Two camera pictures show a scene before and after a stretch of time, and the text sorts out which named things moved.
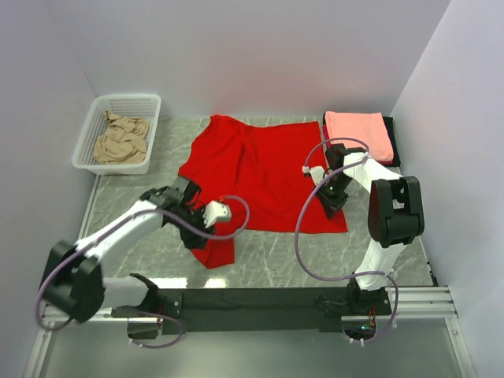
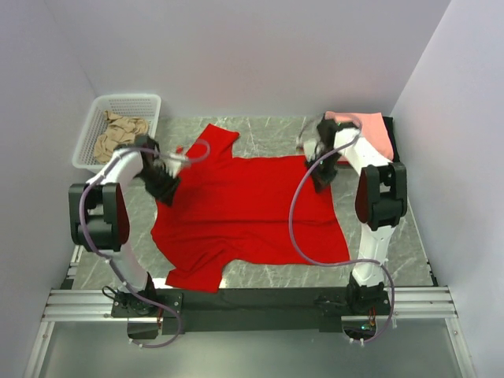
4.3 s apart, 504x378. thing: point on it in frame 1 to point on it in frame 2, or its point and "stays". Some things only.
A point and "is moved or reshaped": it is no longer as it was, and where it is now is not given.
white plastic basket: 146,107 stays
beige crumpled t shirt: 124,141 stays
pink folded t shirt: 367,126 stays
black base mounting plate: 226,310 stays
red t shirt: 259,178 is moved or reshaped
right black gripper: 331,205 to 321,179
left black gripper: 193,240 to 164,193
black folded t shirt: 397,161 stays
